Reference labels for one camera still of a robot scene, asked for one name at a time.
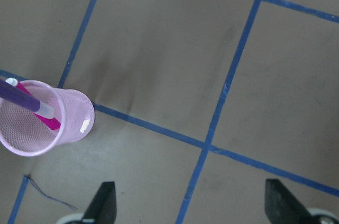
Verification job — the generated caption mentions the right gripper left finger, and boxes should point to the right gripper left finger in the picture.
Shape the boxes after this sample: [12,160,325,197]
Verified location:
[81,181,117,223]

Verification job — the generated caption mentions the purple pen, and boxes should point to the purple pen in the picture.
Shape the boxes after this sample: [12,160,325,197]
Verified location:
[1,79,55,119]

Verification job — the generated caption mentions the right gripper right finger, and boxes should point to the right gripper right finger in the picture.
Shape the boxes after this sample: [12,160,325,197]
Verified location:
[264,178,314,224]

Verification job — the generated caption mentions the pink mesh cup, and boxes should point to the pink mesh cup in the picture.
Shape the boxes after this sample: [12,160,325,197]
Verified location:
[1,78,95,157]

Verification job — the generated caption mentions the pink pen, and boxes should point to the pink pen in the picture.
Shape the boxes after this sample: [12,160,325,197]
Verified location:
[5,77,60,130]

